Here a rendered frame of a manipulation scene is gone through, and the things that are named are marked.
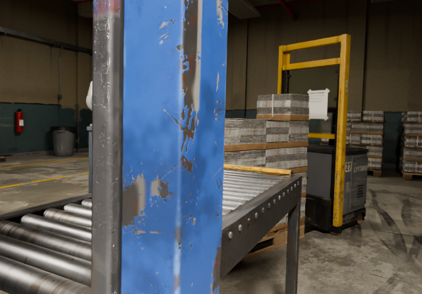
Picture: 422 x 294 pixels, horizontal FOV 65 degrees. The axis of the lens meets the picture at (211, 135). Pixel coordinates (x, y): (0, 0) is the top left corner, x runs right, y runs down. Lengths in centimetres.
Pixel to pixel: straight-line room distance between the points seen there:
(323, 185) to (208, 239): 326
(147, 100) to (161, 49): 4
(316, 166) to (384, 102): 546
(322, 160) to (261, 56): 628
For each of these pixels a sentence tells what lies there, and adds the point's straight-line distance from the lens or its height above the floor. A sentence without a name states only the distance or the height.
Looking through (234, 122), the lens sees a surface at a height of 104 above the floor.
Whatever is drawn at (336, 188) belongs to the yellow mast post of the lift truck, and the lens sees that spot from 328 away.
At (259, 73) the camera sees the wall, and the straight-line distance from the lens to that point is 938.
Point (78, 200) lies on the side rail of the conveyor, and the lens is 112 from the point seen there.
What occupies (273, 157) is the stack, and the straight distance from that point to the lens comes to 271.
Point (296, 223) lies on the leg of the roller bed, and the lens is 166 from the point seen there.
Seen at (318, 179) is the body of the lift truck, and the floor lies 47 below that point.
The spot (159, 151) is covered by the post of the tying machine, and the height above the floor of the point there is 104.
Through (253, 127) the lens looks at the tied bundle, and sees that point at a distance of 251.
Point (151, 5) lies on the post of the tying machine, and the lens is 24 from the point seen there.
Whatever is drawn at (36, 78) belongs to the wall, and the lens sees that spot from 942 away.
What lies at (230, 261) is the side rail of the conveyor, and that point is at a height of 70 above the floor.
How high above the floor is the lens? 106
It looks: 3 degrees down
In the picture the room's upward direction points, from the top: 1 degrees clockwise
